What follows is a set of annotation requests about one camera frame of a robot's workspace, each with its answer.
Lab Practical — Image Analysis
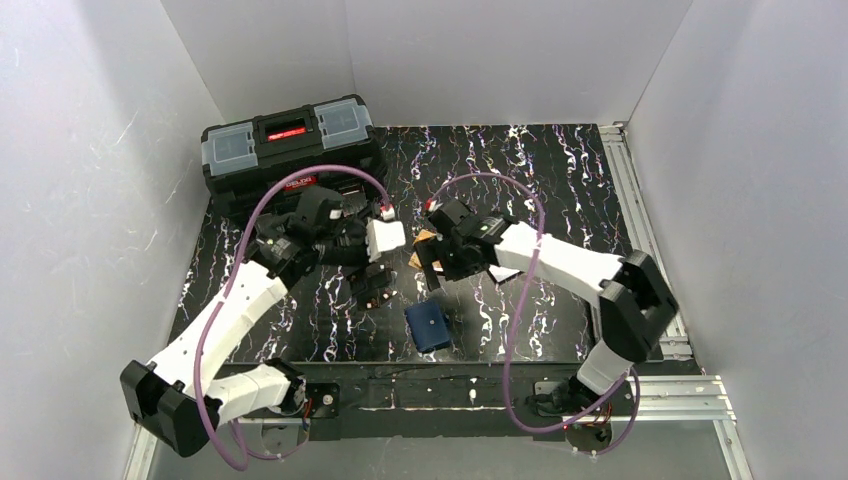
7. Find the black card stack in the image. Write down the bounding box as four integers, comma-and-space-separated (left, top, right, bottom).
347, 264, 396, 311

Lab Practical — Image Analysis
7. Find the orange credit card stack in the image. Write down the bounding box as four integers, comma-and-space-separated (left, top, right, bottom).
408, 229, 437, 270

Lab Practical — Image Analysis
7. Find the navy blue card holder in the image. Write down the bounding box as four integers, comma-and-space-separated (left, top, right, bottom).
404, 300, 452, 354

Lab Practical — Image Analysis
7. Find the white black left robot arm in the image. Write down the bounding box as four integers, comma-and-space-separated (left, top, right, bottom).
120, 187, 406, 457

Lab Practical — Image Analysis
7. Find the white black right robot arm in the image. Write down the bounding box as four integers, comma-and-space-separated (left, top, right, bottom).
415, 200, 679, 401

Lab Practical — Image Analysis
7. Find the white card stack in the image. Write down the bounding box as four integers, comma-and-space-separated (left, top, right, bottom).
488, 265, 521, 284

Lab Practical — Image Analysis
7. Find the black red toolbox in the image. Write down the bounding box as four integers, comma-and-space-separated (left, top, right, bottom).
201, 94, 388, 224

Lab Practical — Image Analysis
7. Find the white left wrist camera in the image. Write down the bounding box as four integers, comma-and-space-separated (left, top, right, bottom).
366, 219, 406, 263

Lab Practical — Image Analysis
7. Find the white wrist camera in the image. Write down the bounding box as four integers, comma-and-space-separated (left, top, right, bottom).
366, 219, 406, 263
425, 199, 452, 230

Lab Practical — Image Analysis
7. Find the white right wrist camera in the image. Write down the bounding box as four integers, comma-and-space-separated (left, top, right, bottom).
425, 199, 452, 230

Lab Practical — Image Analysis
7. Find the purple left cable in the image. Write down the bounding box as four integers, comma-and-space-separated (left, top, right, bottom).
192, 164, 397, 472

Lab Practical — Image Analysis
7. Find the purple cable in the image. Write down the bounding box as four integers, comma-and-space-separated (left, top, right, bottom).
427, 172, 643, 457
192, 164, 397, 472

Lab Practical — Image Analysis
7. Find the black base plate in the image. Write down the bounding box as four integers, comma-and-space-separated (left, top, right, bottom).
241, 362, 637, 443

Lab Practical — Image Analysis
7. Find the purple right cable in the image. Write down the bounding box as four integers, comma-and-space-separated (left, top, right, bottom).
427, 172, 643, 457

